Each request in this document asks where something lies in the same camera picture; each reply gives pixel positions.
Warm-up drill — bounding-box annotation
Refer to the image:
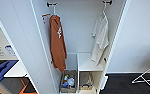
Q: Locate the white wardrobe door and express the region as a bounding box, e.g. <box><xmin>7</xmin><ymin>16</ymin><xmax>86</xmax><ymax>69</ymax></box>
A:
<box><xmin>99</xmin><ymin>0</ymin><xmax>133</xmax><ymax>94</ymax></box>
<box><xmin>0</xmin><ymin>0</ymin><xmax>59</xmax><ymax>94</ymax></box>

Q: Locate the grey wardrobe divider panel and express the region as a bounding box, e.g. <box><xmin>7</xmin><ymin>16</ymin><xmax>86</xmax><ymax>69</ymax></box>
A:
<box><xmin>66</xmin><ymin>53</ymin><xmax>79</xmax><ymax>71</ymax></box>

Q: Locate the orange hanging garment white print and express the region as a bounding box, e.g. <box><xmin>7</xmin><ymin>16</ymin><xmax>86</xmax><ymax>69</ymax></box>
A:
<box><xmin>49</xmin><ymin>14</ymin><xmax>68</xmax><ymax>73</ymax></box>

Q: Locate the white wardrobe carcass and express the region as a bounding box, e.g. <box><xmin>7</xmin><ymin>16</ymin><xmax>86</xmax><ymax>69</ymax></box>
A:
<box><xmin>30</xmin><ymin>0</ymin><xmax>129</xmax><ymax>94</ymax></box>

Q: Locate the white hanging shirt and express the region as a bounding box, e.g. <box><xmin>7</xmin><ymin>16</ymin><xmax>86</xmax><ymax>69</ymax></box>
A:
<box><xmin>90</xmin><ymin>12</ymin><xmax>110</xmax><ymax>66</ymax></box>

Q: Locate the small tan bag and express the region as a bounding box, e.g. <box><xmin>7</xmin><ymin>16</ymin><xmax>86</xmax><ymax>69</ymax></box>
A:
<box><xmin>79</xmin><ymin>71</ymin><xmax>95</xmax><ymax>91</ymax></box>

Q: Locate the white clothes hanger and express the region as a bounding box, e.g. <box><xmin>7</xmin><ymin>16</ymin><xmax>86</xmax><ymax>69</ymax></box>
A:
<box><xmin>51</xmin><ymin>5</ymin><xmax>60</xmax><ymax>18</ymax></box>
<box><xmin>98</xmin><ymin>3</ymin><xmax>109</xmax><ymax>20</ymax></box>

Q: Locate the woven storage basket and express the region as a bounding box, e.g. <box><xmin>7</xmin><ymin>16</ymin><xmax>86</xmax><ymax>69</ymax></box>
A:
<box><xmin>59</xmin><ymin>69</ymin><xmax>79</xmax><ymax>94</ymax></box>

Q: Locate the orange folding stand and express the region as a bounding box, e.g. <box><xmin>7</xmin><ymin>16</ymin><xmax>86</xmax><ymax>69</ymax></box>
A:
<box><xmin>19</xmin><ymin>77</ymin><xmax>37</xmax><ymax>94</ymax></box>

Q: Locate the blue flat board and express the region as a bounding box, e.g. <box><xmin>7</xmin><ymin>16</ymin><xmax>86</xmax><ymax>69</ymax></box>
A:
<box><xmin>0</xmin><ymin>59</ymin><xmax>19</xmax><ymax>85</ymax></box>

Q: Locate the black hanger rail bracket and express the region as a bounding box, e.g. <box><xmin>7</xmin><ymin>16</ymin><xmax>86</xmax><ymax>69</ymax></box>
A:
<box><xmin>102</xmin><ymin>0</ymin><xmax>113</xmax><ymax>6</ymax></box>
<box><xmin>46</xmin><ymin>1</ymin><xmax>58</xmax><ymax>8</ymax></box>

